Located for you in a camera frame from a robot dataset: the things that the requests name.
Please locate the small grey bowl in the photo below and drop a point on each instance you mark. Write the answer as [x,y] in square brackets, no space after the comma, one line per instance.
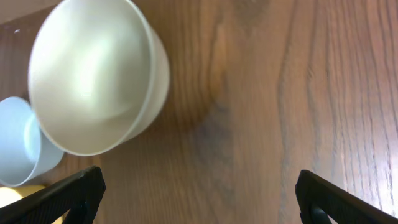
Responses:
[25,151]

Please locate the large cream bowl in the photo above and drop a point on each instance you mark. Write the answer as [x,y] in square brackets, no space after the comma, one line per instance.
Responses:
[98,75]

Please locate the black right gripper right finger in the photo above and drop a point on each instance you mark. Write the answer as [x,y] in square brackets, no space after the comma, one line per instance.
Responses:
[320,201]

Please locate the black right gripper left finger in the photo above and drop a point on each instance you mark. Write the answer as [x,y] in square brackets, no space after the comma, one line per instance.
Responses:
[78,196]

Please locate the small yellow bowl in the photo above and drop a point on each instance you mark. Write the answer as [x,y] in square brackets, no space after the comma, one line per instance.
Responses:
[15,194]

